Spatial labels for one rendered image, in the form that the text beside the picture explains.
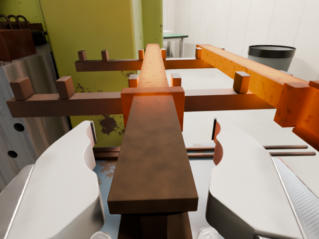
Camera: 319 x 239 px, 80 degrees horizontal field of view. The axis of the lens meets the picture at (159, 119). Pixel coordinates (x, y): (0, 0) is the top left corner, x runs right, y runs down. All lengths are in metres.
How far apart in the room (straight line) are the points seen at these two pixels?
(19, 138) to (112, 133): 0.30
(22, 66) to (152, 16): 0.67
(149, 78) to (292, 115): 0.13
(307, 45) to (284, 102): 2.93
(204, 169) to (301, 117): 0.34
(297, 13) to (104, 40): 2.81
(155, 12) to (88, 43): 0.49
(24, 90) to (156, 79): 0.14
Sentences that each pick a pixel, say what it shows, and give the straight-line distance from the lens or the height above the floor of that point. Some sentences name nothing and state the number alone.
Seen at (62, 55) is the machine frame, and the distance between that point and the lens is 0.69.
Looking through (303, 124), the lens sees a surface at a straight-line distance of 0.20.
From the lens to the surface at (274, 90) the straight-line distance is 0.21.
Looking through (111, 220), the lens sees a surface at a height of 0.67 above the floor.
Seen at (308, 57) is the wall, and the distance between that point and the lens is 3.10.
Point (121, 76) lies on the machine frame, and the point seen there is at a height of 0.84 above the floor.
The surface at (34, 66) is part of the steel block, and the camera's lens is 0.63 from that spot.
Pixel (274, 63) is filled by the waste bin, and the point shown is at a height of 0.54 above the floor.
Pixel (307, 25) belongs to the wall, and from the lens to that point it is 3.13.
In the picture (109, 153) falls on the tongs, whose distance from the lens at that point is 0.53.
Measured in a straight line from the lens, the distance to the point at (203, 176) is 0.47.
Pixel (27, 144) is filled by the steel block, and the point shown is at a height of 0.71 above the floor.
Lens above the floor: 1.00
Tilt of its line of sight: 28 degrees down
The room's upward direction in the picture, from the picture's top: 1 degrees counter-clockwise
